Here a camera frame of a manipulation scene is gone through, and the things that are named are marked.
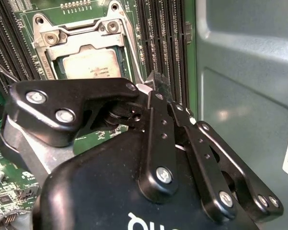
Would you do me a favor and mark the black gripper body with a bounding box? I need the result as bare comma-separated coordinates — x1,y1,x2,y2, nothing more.
31,136,257,230

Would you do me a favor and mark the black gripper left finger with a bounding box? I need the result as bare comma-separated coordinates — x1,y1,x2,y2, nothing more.
0,71,180,205

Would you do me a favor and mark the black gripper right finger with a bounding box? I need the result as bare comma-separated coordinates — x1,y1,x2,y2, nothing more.
161,76,285,222

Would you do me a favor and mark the silver CPU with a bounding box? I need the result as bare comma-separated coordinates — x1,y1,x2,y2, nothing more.
62,49,119,80

